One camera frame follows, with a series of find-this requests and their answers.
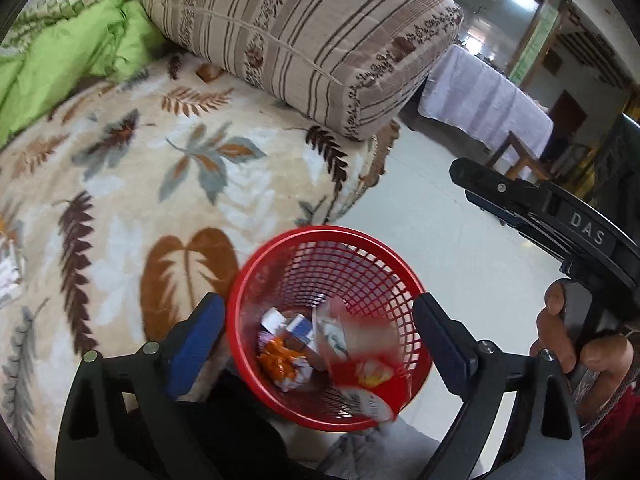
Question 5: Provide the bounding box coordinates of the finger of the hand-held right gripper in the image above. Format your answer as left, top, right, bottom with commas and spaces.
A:
465, 190, 547, 234
448, 157, 556, 212

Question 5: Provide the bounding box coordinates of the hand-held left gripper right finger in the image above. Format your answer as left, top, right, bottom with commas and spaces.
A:
412, 292, 586, 480

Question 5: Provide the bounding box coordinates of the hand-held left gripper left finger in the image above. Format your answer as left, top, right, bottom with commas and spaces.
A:
54, 291, 226, 480

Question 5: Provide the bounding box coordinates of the white barcode box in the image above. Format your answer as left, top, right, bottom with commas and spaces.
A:
259, 307, 288, 336

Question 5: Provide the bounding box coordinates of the orange snack wrapper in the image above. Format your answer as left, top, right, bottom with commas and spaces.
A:
257, 337, 313, 392

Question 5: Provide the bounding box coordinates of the red white box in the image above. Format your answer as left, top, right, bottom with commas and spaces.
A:
320, 355, 416, 423

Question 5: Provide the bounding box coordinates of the blue white carton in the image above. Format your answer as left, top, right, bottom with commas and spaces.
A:
287, 312, 317, 352

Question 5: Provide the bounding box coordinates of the white green plastic bag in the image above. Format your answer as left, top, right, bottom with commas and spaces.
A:
312, 296, 353, 361

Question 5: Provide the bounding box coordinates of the red plastic mesh basket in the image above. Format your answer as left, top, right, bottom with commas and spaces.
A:
226, 226, 435, 432

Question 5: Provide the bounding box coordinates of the person's right hand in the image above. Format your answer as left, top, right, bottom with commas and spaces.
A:
529, 279, 640, 423

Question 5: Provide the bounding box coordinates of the wooden chair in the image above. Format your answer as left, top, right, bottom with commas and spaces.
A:
487, 130, 551, 183

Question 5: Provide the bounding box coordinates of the dark cabinet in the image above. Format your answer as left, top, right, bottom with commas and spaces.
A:
590, 110, 640, 221

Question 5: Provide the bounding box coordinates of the table with white cloth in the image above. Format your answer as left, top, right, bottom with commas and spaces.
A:
417, 44, 555, 161

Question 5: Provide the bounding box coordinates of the grey cloth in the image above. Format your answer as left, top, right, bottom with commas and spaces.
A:
320, 422, 453, 480

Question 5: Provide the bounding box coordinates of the leaf-print blanket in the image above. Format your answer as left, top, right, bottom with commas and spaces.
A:
0, 50, 401, 461

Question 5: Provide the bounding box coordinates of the packet at left edge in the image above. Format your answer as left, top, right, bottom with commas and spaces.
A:
0, 230, 27, 307

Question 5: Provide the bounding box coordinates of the striped floral cushion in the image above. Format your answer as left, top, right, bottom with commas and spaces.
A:
142, 0, 463, 142

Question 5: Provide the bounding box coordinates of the green quilt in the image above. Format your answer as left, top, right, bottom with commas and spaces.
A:
0, 0, 171, 148

